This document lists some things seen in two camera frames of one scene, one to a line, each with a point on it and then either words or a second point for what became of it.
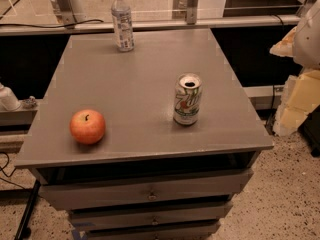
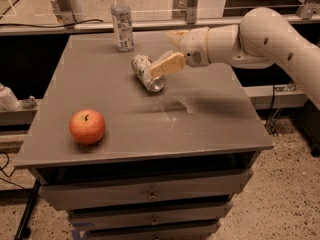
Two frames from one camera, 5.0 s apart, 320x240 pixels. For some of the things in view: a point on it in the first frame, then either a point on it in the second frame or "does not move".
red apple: (87, 126) does not move
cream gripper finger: (284, 48) -> (175, 36)
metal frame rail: (150, 27) does not move
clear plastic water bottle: (122, 22) does not move
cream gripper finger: (300, 97) -> (171, 64)
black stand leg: (23, 230) does not move
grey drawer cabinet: (152, 143) does not move
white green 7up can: (187, 98) -> (141, 67)
